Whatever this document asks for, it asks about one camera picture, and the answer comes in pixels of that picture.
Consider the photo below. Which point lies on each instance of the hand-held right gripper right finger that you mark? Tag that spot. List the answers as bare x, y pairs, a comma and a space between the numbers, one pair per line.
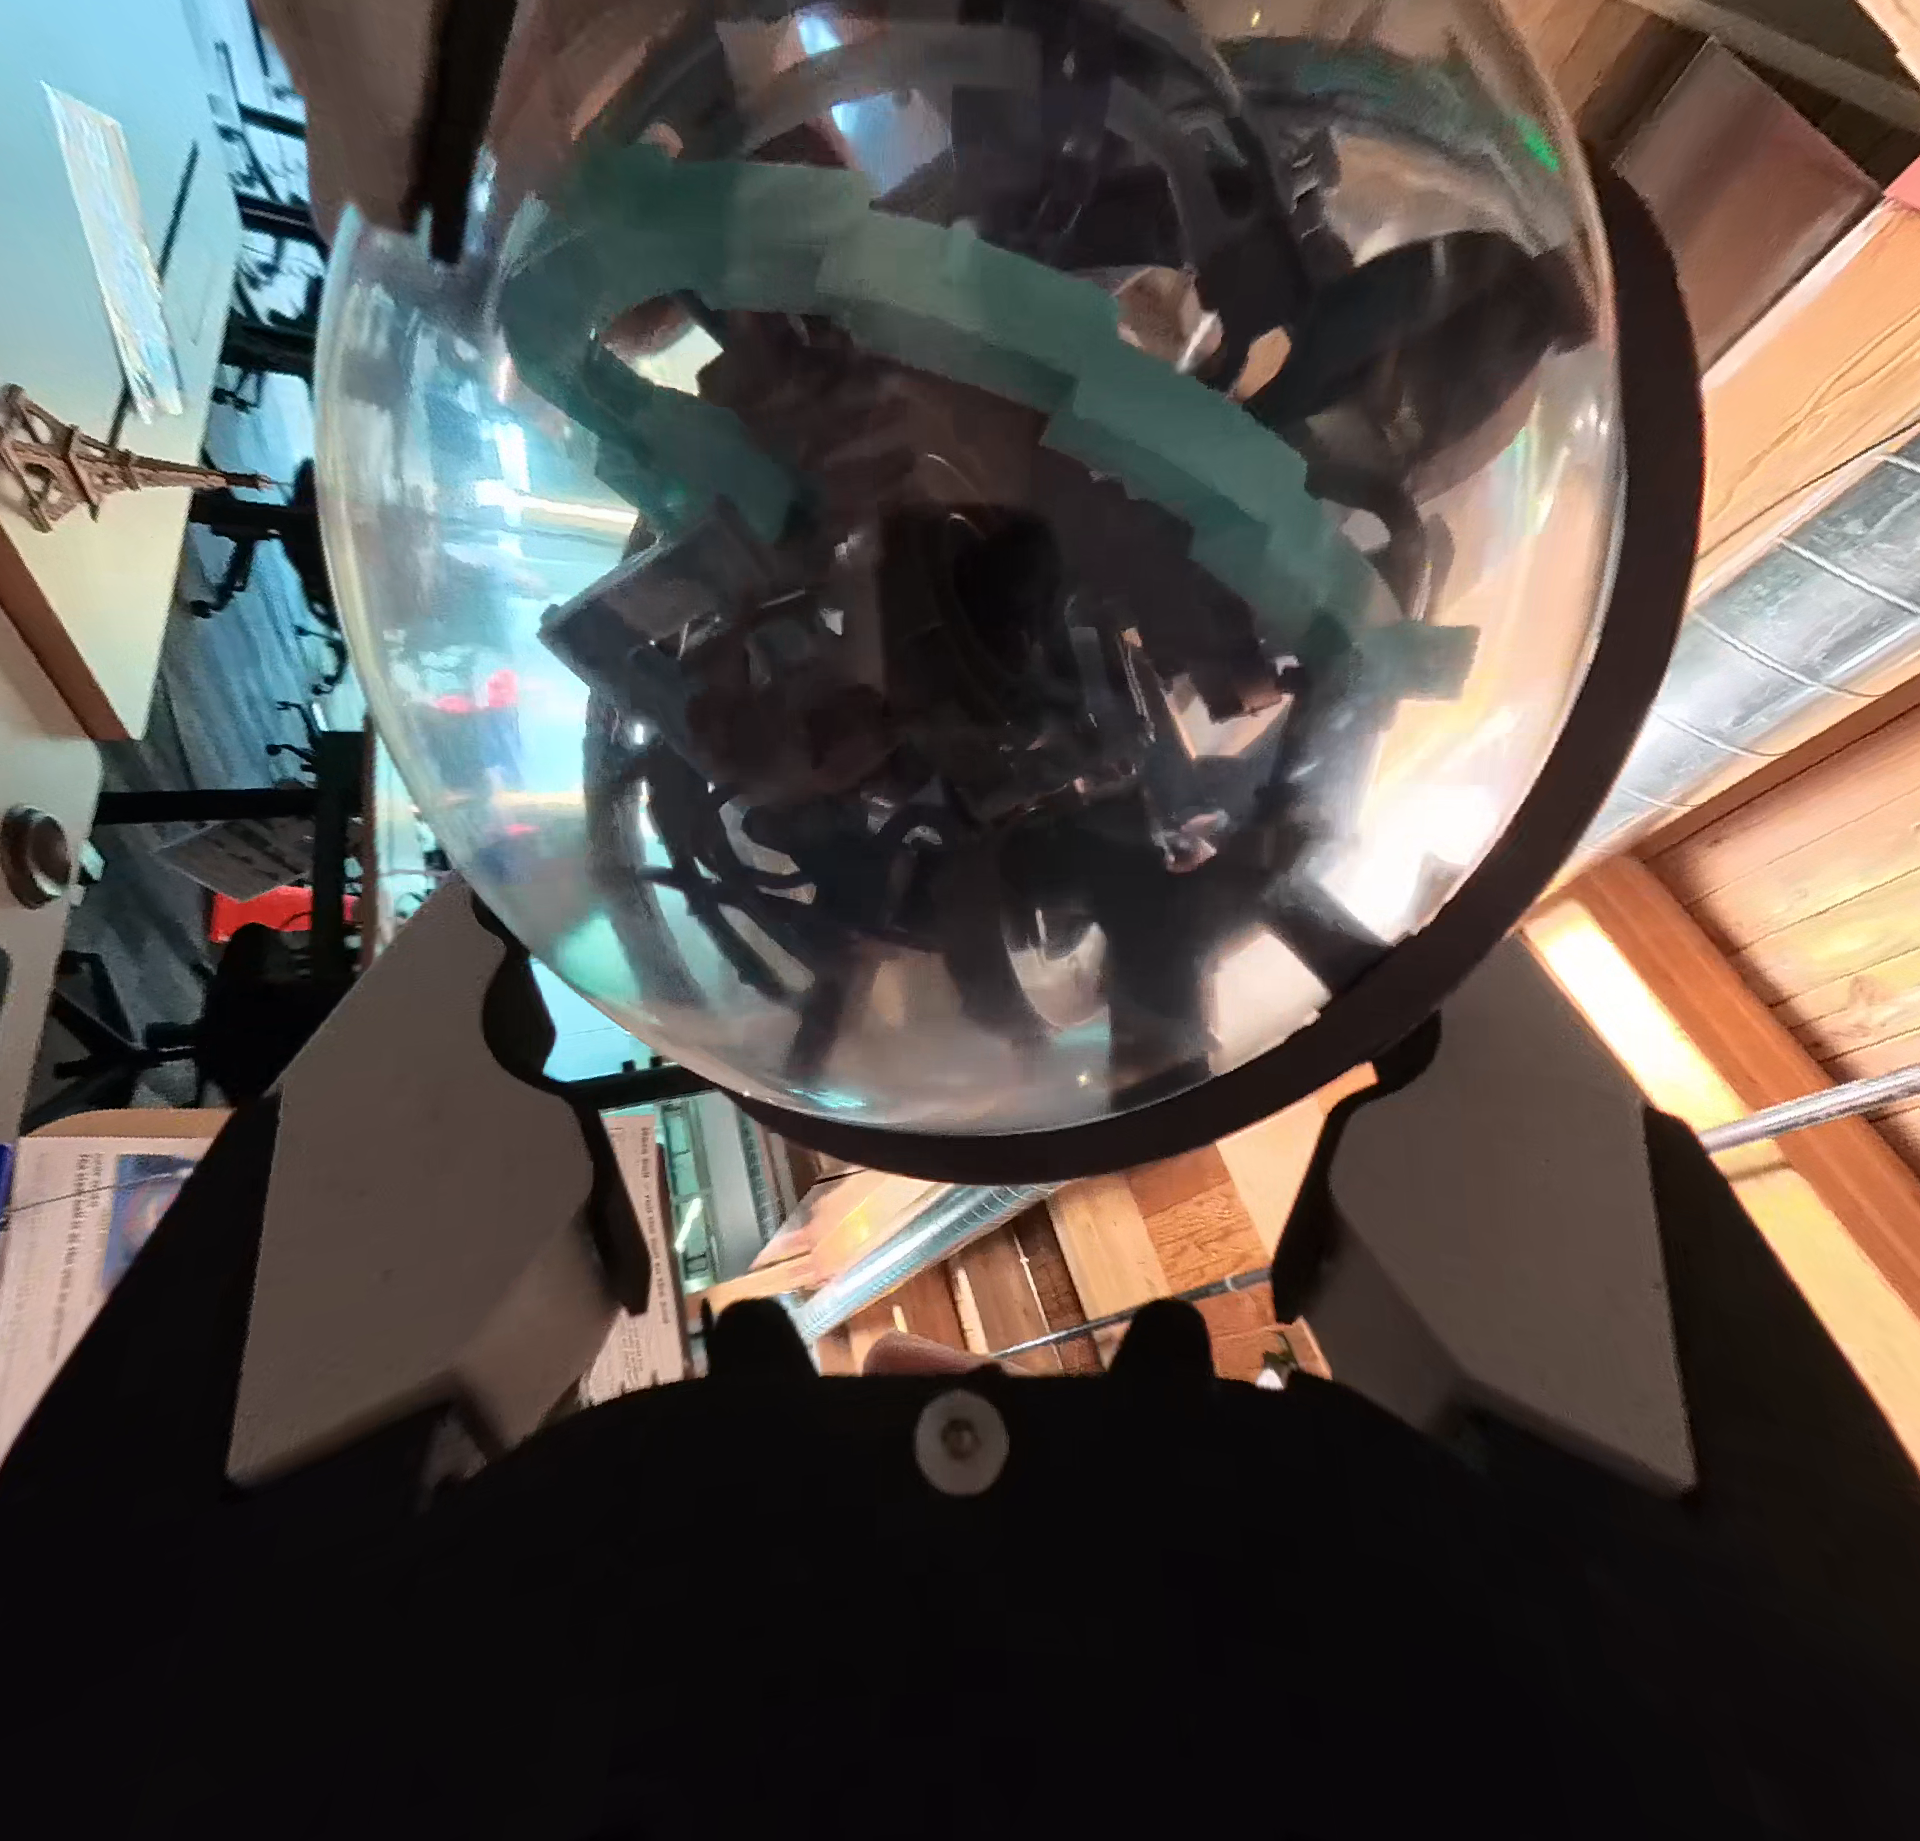
1514, 1241

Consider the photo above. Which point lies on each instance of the clear plastic maze ball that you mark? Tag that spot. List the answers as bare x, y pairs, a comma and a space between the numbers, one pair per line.
975, 518

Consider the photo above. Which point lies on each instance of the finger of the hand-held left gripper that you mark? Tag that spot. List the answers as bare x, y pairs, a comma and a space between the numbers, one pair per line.
359, 60

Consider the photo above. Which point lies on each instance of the grey sprinkler pipe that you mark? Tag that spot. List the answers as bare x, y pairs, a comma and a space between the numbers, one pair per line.
1828, 1112

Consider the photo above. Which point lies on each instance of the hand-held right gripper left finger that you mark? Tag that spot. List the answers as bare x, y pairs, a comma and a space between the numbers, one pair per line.
388, 1241

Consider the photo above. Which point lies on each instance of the person's right hand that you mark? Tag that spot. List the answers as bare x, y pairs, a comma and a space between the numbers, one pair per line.
930, 1351

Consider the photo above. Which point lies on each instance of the grey metal panel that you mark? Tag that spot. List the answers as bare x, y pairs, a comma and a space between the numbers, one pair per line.
1740, 190

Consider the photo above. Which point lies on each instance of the orange chair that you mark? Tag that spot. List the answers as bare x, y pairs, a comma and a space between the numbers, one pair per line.
285, 911

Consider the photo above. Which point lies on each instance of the framed black white tag sign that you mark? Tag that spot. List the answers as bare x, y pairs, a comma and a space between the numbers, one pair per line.
644, 1272

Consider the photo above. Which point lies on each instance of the small tower model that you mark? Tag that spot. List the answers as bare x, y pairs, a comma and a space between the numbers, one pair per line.
74, 462

